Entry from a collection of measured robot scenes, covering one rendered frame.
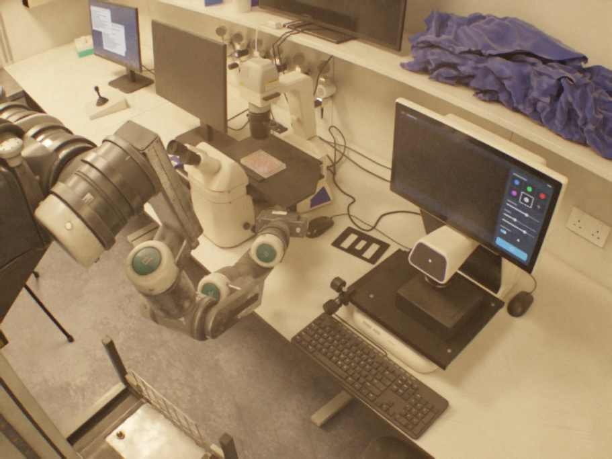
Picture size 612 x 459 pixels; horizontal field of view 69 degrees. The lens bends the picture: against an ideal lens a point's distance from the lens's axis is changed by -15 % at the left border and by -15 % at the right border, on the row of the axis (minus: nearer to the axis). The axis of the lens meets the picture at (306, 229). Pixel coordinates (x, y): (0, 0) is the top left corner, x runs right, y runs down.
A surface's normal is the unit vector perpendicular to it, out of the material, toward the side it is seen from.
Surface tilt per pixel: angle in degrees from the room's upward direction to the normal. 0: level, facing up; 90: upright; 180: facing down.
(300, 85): 90
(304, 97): 90
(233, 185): 86
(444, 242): 8
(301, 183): 0
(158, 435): 0
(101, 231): 84
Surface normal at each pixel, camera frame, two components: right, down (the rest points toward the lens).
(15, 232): 0.47, 0.57
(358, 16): -0.72, 0.39
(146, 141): -0.11, -0.55
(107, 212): 0.71, 0.19
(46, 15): 0.69, 0.47
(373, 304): 0.00, -0.76
